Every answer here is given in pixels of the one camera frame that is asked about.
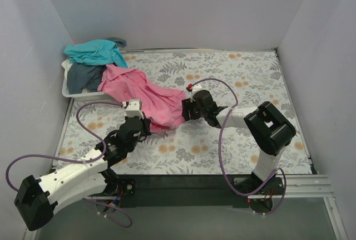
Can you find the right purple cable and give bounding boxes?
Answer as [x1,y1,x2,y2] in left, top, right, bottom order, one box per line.
[191,78,286,216]

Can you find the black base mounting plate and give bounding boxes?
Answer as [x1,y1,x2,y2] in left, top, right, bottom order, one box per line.
[111,174,268,208]

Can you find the floral patterned table mat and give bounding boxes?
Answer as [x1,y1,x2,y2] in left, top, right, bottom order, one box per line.
[53,50,313,175]

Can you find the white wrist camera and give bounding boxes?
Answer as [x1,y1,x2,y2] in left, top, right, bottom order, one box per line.
[122,99,145,119]
[186,84,203,95]

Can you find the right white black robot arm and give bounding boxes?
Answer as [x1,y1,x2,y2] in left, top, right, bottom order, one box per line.
[182,85,296,195]

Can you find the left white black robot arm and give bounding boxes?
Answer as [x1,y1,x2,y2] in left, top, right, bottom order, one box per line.
[14,117,151,231]

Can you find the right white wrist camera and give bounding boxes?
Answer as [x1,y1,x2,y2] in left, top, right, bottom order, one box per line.
[186,84,203,95]

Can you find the aluminium frame rail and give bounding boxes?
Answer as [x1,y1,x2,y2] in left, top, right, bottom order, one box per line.
[24,175,347,239]

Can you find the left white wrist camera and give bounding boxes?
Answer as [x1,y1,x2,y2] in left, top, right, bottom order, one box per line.
[122,99,145,119]

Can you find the grey blue t shirt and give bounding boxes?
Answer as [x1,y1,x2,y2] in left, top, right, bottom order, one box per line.
[62,37,128,94]

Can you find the teal t shirt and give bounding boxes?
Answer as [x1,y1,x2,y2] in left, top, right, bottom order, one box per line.
[63,40,128,68]

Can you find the pink t shirt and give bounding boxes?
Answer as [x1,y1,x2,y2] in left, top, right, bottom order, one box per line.
[98,64,186,134]

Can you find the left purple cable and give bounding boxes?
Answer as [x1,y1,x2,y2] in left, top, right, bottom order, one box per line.
[5,100,132,229]

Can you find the white plastic basket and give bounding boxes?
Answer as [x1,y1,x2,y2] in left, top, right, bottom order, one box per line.
[61,58,110,101]

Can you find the purple cable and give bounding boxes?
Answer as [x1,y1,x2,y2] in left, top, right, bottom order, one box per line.
[5,100,132,229]
[191,78,286,216]

